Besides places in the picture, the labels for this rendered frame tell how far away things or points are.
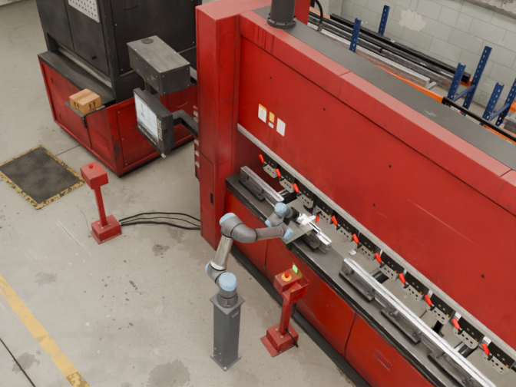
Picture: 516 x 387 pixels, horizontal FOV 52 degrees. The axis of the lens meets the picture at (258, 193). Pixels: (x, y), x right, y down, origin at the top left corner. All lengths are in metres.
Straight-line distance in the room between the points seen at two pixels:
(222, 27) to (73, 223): 2.67
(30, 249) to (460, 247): 3.82
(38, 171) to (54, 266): 1.37
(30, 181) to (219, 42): 3.04
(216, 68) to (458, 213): 1.91
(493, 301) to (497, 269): 0.21
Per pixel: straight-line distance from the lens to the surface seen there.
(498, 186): 2.70
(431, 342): 3.63
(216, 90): 3.90
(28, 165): 6.26
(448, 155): 2.79
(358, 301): 3.75
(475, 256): 3.00
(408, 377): 3.81
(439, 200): 2.96
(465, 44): 7.69
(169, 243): 5.14
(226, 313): 3.70
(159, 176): 5.85
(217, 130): 4.11
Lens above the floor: 3.83
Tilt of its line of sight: 43 degrees down
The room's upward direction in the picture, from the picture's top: 4 degrees clockwise
